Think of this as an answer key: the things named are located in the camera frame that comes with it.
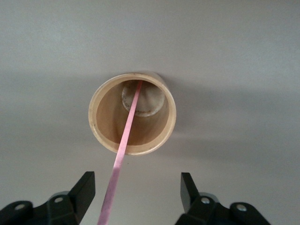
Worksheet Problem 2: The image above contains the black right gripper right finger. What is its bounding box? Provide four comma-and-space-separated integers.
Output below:
174, 172, 271, 225

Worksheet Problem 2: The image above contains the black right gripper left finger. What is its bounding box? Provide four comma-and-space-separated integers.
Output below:
0, 171, 96, 225

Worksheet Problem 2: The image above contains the pink chopstick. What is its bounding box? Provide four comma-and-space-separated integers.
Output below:
97, 81, 143, 225

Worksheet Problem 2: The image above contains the bamboo cup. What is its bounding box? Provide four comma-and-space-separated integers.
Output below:
88, 71, 177, 156

